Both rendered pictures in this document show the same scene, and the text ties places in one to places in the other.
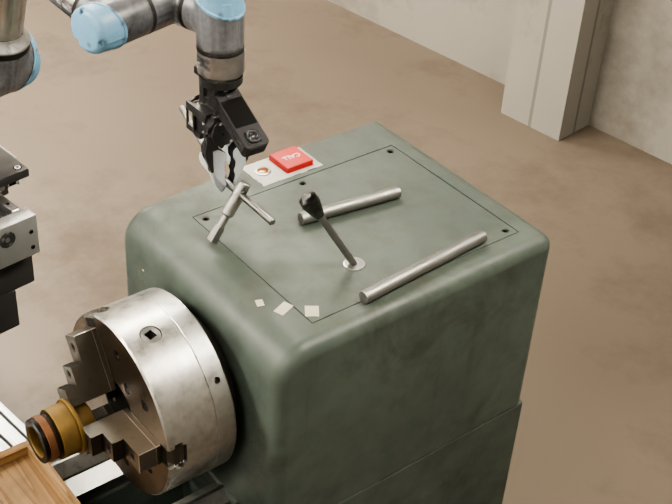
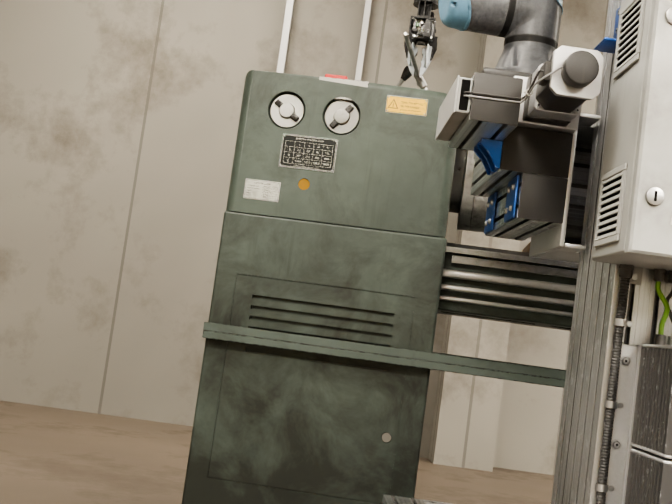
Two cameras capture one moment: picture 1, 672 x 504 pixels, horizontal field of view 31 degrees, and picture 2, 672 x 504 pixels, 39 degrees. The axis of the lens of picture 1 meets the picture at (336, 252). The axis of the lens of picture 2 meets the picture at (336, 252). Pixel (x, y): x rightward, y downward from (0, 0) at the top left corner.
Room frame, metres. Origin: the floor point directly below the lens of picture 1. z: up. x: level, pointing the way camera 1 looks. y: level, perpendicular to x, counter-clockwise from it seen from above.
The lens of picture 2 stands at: (3.62, 2.00, 0.58)
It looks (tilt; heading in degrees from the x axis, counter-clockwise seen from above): 5 degrees up; 226
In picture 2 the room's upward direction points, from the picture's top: 8 degrees clockwise
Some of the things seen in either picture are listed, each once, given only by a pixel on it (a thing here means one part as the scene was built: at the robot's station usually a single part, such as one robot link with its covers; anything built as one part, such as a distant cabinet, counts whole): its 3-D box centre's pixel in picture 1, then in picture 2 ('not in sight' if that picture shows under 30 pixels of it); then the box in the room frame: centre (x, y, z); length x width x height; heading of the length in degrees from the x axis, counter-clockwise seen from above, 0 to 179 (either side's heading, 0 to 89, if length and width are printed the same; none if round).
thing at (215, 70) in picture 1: (219, 62); not in sight; (1.69, 0.20, 1.55); 0.08 x 0.08 x 0.05
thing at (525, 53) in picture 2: not in sight; (528, 65); (1.95, 0.76, 1.21); 0.15 x 0.15 x 0.10
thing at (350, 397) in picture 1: (331, 310); (350, 167); (1.71, 0.00, 1.06); 0.59 x 0.48 x 0.39; 130
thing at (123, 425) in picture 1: (132, 443); not in sight; (1.31, 0.29, 1.08); 0.12 x 0.11 x 0.05; 40
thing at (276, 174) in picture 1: (281, 178); (343, 92); (1.87, 0.11, 1.23); 0.13 x 0.08 x 0.06; 130
